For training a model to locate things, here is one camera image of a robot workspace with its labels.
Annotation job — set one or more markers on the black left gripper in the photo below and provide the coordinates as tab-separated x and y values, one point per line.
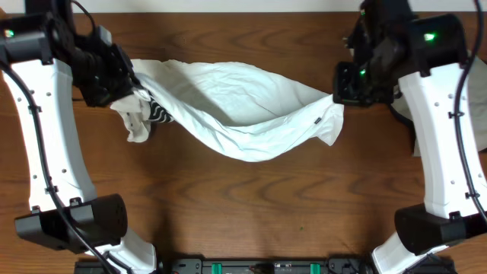
124	71

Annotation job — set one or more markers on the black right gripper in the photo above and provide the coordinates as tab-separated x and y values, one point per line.
345	94

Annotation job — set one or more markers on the white t-shirt with black print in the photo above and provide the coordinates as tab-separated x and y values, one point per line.
236	109

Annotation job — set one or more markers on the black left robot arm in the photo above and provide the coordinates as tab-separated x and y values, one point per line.
43	58

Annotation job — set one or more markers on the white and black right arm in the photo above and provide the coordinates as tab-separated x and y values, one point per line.
424	61

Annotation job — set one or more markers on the grey garment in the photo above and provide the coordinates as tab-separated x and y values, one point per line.
477	107

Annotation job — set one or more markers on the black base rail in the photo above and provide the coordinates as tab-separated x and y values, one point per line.
334	265

